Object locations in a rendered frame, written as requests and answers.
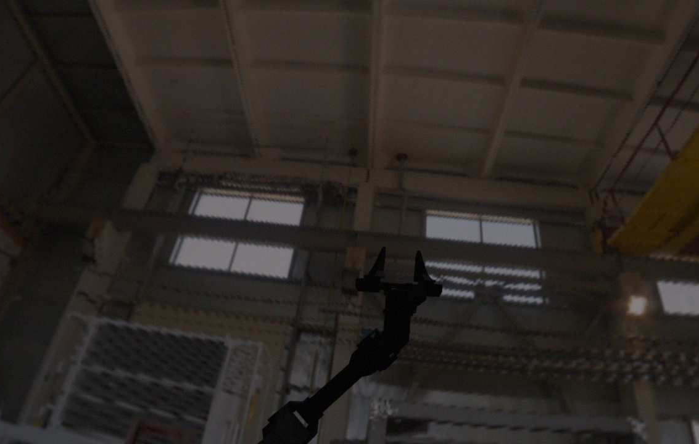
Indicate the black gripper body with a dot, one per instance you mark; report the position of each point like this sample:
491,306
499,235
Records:
372,284

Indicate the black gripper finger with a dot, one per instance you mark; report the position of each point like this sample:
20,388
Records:
377,270
420,273

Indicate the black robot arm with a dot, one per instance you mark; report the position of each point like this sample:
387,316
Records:
371,355

